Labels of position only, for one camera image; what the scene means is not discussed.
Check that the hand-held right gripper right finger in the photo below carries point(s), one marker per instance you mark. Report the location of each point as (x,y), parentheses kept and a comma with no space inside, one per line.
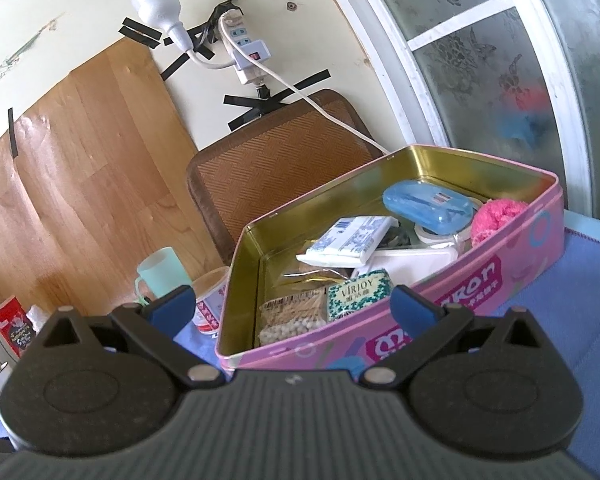
(410,310)

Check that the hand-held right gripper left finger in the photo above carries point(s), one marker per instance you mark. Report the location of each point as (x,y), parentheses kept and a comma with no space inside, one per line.
(172,305)

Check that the pink tin box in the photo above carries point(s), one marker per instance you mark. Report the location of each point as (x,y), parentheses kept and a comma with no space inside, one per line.
(455,290)

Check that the white tissue pack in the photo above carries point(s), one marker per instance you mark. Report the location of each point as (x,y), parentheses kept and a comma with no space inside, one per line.
(350,237)

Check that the blue plastic case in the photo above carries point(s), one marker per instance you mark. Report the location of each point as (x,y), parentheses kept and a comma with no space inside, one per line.
(415,205)

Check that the green plastic mug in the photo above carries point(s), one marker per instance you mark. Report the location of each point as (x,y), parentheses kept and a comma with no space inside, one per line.
(162,270)

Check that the round tin can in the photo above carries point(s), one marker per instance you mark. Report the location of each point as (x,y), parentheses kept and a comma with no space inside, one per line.
(212,300)

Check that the white flat box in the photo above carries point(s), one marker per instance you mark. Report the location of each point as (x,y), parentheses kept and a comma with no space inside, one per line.
(410,262)

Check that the green white packet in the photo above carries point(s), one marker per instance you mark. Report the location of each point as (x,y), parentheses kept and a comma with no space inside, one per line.
(357,295)

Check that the cotton swab bag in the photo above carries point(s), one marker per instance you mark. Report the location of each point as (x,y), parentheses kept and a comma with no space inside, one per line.
(290,327)

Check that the pink scrubber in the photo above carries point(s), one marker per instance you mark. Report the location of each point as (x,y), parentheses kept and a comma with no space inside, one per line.
(497,217)

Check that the clear plastic bag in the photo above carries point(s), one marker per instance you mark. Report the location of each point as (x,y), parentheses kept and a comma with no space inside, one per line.
(37,317)

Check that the blue tablecloth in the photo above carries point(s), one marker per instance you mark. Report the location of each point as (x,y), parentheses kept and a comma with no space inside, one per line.
(555,335)

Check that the red snack packet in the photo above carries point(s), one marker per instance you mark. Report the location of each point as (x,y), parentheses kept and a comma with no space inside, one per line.
(12,325)

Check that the brown woven mat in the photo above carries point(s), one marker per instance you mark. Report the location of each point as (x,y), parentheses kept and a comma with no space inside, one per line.
(260,160)

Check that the long black tape strip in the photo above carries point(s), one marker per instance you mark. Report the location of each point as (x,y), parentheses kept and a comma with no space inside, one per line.
(305,84)

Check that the frosted glass window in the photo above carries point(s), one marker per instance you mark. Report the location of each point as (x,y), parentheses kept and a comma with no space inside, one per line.
(480,60)

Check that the white power strip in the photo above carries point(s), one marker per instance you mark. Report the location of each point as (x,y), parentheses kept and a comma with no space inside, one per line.
(247,52)

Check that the wood-grain wall sheet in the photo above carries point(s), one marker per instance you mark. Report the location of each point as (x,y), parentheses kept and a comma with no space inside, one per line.
(105,160)

